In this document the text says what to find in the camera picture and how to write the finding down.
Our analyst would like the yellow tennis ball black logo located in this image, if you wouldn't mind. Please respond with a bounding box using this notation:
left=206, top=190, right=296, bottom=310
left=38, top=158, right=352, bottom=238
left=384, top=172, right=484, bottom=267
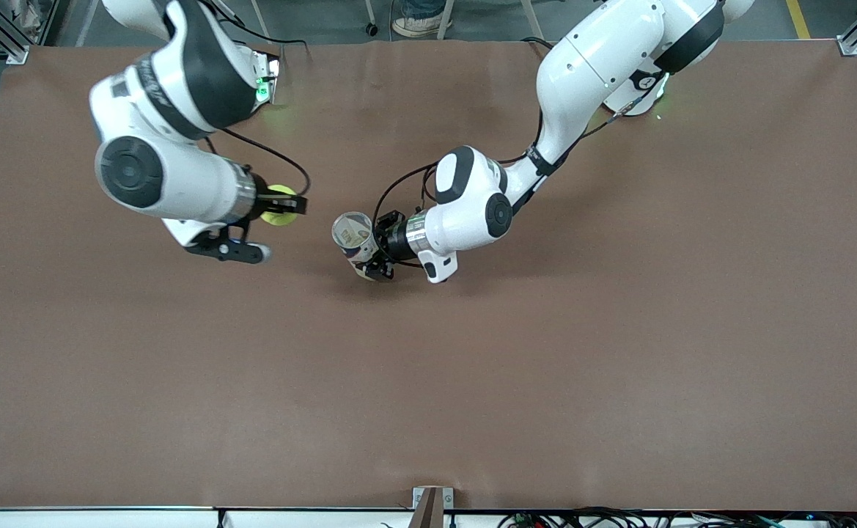
left=261, top=184, right=300, bottom=227

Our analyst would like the clear tennis ball can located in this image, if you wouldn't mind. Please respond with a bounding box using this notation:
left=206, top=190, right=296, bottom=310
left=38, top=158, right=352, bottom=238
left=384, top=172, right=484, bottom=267
left=331, top=211, right=394, bottom=282

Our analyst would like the brown paper table cover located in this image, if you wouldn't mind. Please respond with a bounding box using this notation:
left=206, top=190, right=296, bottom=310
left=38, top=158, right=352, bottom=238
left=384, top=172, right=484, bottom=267
left=0, top=38, right=857, bottom=513

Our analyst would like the beige sneaker shoe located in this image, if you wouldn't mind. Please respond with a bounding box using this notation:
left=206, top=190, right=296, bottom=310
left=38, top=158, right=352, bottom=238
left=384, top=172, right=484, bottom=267
left=391, top=0, right=452, bottom=39

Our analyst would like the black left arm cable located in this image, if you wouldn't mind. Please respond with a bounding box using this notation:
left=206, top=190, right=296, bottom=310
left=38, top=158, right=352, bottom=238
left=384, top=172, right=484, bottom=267
left=372, top=73, right=667, bottom=268

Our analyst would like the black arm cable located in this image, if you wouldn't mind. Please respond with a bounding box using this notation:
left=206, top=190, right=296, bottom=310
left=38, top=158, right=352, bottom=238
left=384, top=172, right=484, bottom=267
left=205, top=128, right=312, bottom=199
left=372, top=73, right=667, bottom=268

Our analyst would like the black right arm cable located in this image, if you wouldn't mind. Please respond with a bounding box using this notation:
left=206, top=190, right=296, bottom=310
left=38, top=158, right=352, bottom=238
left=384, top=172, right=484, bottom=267
left=205, top=128, right=312, bottom=199

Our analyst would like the black right base cable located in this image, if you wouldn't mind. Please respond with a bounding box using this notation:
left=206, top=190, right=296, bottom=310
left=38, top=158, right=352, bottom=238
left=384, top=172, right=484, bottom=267
left=212, top=0, right=310, bottom=52

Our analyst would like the grey metal camera bracket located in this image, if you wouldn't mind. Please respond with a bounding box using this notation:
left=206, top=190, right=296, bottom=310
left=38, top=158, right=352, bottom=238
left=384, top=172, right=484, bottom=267
left=412, top=486, right=455, bottom=528

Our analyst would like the tangled black cable bundle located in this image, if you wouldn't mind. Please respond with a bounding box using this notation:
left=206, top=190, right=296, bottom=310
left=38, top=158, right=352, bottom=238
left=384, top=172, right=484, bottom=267
left=498, top=506, right=857, bottom=528

